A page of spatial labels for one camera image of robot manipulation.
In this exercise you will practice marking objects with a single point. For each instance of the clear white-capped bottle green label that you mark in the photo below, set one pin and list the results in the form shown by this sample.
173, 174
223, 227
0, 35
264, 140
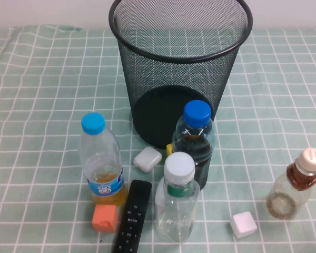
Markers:
177, 210

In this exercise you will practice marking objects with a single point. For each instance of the beige-capped bottle with brown label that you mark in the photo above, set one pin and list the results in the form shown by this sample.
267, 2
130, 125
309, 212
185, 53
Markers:
289, 195

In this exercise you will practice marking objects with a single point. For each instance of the small yellow cube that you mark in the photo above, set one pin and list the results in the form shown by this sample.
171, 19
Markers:
168, 150

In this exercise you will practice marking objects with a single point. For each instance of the white earbud case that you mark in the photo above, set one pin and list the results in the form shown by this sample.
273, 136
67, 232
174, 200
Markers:
147, 159

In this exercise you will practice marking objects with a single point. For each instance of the blue-capped bottle with dark liquid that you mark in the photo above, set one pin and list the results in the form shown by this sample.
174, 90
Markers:
193, 147

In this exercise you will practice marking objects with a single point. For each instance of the light-blue-capped bottle with yellow liquid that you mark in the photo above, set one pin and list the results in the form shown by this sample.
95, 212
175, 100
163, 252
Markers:
102, 158

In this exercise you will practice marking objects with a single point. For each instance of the black remote control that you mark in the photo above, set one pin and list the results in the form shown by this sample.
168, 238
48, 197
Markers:
134, 216

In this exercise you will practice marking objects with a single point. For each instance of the orange cube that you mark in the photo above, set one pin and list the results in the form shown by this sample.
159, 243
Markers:
104, 217

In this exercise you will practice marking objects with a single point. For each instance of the green white checked tablecloth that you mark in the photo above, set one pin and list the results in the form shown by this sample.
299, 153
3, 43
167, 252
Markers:
279, 105

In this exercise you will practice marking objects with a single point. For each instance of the white cube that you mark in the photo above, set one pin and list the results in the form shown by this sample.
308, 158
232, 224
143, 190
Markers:
242, 224

